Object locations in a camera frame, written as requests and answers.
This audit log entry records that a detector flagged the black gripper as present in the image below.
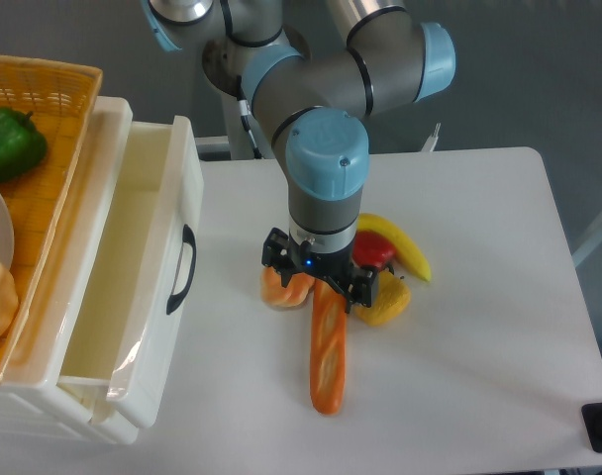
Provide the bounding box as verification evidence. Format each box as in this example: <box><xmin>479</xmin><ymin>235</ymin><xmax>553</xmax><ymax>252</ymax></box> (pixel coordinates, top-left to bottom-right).
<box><xmin>261</xmin><ymin>228</ymin><xmax>379</xmax><ymax>314</ymax></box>

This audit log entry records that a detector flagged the long orange baguette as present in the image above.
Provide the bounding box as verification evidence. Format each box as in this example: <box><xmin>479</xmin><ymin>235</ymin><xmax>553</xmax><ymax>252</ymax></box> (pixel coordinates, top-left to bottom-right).
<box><xmin>309</xmin><ymin>280</ymin><xmax>347</xmax><ymax>416</ymax></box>

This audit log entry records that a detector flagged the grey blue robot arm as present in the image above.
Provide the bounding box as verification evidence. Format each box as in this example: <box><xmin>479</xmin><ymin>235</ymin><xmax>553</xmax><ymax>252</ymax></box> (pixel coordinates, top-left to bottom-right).
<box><xmin>143</xmin><ymin>1</ymin><xmax>456</xmax><ymax>307</ymax></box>

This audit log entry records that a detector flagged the round orange bread roll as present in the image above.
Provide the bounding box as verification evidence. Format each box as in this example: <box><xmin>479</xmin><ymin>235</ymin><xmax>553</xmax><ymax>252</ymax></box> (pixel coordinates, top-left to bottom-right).
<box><xmin>260</xmin><ymin>267</ymin><xmax>316</xmax><ymax>309</ymax></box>

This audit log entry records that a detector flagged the red bell pepper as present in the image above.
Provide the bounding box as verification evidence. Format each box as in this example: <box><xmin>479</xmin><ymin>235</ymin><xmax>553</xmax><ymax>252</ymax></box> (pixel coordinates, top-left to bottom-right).
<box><xmin>352</xmin><ymin>231</ymin><xmax>397</xmax><ymax>270</ymax></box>

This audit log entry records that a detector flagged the yellow bell pepper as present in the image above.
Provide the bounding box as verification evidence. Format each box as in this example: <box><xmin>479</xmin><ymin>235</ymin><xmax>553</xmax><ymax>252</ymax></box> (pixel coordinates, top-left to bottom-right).
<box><xmin>354</xmin><ymin>270</ymin><xmax>411</xmax><ymax>327</ymax></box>

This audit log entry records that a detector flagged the yellow banana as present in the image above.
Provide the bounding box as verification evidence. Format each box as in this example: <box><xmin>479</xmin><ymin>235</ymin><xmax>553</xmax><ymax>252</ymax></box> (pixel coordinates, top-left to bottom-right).
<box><xmin>357</xmin><ymin>213</ymin><xmax>432</xmax><ymax>282</ymax></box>

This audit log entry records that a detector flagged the white plastic drawer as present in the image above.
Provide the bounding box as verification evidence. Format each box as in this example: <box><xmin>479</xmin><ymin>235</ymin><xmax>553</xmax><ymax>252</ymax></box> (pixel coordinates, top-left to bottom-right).
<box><xmin>60</xmin><ymin>116</ymin><xmax>203</xmax><ymax>428</ymax></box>

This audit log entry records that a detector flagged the white plastic drawer cabinet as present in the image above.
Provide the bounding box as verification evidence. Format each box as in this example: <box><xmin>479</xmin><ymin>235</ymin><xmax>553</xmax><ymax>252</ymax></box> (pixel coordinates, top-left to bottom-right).
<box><xmin>0</xmin><ymin>97</ymin><xmax>139</xmax><ymax>443</ymax></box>

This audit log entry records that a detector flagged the orange woven basket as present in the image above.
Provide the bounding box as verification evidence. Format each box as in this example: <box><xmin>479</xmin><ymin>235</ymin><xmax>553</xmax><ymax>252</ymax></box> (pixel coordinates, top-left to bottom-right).
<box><xmin>0</xmin><ymin>54</ymin><xmax>103</xmax><ymax>383</ymax></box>

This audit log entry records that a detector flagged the green bell pepper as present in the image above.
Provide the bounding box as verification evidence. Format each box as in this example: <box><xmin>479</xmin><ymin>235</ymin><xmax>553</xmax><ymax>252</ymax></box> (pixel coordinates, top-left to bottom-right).
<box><xmin>0</xmin><ymin>107</ymin><xmax>48</xmax><ymax>183</ymax></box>

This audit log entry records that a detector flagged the black drawer handle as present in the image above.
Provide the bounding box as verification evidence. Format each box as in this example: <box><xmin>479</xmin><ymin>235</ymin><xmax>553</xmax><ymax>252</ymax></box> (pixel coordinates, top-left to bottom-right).
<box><xmin>165</xmin><ymin>224</ymin><xmax>197</xmax><ymax>315</ymax></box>

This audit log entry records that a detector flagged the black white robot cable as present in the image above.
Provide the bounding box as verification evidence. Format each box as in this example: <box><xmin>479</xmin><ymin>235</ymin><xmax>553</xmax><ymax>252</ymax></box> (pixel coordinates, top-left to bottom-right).
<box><xmin>235</xmin><ymin>73</ymin><xmax>265</xmax><ymax>160</ymax></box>

